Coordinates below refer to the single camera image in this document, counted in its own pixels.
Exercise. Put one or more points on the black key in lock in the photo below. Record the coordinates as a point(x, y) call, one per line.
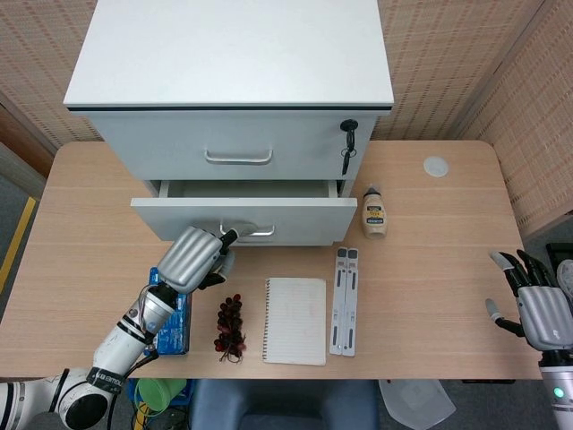
point(349, 125)

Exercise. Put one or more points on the white three-drawer cabinet body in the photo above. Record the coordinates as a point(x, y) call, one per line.
point(224, 54)

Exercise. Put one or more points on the folded grey laptop stand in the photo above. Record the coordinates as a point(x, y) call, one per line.
point(344, 304)

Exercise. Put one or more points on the green plastic cup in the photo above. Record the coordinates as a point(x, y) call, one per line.
point(159, 394)

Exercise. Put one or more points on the spiral lined notebook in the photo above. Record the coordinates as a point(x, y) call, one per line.
point(295, 322)

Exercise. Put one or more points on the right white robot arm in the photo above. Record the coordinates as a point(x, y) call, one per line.
point(557, 394)

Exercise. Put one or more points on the hanging black spare key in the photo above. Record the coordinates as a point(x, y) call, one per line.
point(345, 163)

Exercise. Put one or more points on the black box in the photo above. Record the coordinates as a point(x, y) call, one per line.
point(557, 251)

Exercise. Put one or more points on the white shoe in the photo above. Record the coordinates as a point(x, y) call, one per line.
point(566, 275)

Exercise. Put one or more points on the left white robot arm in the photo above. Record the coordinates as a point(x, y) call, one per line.
point(118, 347)

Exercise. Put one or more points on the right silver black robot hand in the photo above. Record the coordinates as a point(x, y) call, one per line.
point(544, 313)

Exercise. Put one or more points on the medium white cabinet drawer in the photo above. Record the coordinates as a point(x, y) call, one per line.
point(304, 219)

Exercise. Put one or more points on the brown wooden board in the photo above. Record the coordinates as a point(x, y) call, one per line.
point(22, 139)

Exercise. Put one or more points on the beige sauce squeeze bottle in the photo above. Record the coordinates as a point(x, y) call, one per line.
point(375, 219)

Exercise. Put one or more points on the blue Oreo cookie box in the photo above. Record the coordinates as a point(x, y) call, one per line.
point(174, 336)

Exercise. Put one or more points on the white drawer front with handle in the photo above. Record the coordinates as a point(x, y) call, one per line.
point(156, 148)

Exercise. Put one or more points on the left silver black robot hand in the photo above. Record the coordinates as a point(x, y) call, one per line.
point(190, 260)

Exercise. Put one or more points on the translucent white plastic container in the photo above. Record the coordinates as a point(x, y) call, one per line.
point(416, 403)

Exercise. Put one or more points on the blue grey chair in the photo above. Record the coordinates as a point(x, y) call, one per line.
point(282, 403)

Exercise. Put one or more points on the dark red grape bunch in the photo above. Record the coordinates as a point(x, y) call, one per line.
point(229, 322)

